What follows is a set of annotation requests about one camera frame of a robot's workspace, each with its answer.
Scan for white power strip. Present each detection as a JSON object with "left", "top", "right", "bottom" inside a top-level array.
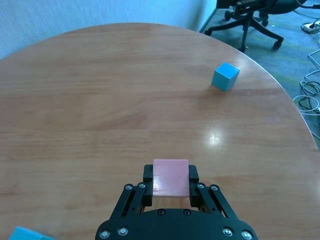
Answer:
[{"left": 301, "top": 20, "right": 320, "bottom": 33}]

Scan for blue cube block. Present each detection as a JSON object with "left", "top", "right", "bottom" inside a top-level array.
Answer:
[
  {"left": 211, "top": 62, "right": 241, "bottom": 93},
  {"left": 8, "top": 226, "right": 56, "bottom": 240}
]

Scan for white floor cable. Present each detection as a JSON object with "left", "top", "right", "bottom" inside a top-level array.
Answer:
[{"left": 292, "top": 94, "right": 320, "bottom": 116}]

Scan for grey floor cable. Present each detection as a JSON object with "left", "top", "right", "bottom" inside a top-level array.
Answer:
[{"left": 299, "top": 49, "right": 320, "bottom": 97}]

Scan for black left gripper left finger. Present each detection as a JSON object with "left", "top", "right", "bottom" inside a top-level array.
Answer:
[{"left": 109, "top": 164, "right": 154, "bottom": 221}]

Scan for black office chair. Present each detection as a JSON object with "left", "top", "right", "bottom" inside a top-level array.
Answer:
[{"left": 204, "top": 0, "right": 313, "bottom": 53}]

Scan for pink cube block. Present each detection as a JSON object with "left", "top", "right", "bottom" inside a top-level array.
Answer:
[{"left": 152, "top": 158, "right": 190, "bottom": 198}]

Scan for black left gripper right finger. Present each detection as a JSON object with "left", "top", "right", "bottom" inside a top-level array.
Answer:
[{"left": 187, "top": 164, "right": 238, "bottom": 220}]

